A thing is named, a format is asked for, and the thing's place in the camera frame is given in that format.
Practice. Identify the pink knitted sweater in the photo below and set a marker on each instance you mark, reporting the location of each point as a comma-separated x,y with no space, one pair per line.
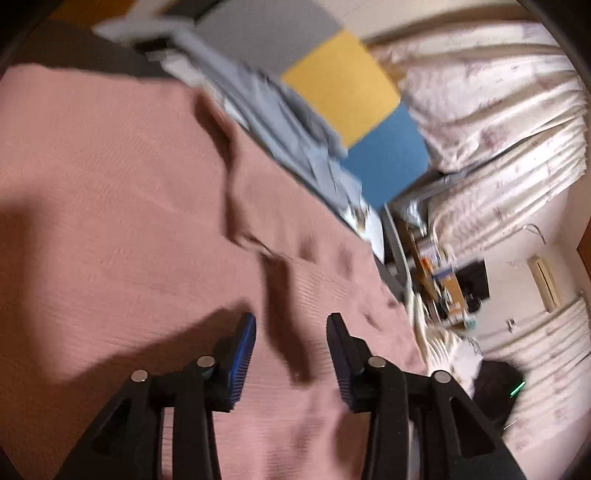
115,184

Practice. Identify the light grey garment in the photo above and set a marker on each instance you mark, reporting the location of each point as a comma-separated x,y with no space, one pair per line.
268,120

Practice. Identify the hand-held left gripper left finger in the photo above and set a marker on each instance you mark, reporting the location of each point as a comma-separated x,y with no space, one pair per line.
242,364

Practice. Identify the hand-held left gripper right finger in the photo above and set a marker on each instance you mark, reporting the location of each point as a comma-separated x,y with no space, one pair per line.
341,364

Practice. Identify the cluttered wooden shelf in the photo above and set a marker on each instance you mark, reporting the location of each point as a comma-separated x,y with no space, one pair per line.
455,286

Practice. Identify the black monitor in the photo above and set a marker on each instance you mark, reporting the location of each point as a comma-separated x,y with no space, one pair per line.
473,279

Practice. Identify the beige air conditioner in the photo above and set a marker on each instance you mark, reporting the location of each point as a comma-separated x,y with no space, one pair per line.
545,281

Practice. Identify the pink patterned curtain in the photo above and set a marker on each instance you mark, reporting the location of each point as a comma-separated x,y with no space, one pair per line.
508,203

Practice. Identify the cream fluffy sweater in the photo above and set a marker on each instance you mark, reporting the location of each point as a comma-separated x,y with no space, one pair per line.
443,350

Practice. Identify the grey yellow blue chair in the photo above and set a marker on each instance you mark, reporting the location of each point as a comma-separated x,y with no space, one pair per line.
341,92

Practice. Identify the orange wooden wardrobe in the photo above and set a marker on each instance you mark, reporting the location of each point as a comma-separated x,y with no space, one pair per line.
92,7

